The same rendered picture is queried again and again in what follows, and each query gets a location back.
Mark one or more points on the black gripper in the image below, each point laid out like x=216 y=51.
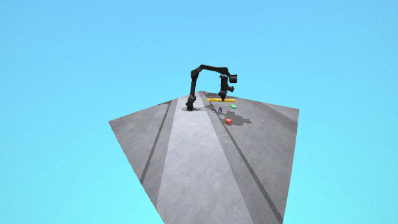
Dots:
x=223 y=91

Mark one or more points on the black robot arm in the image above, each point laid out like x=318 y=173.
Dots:
x=224 y=80

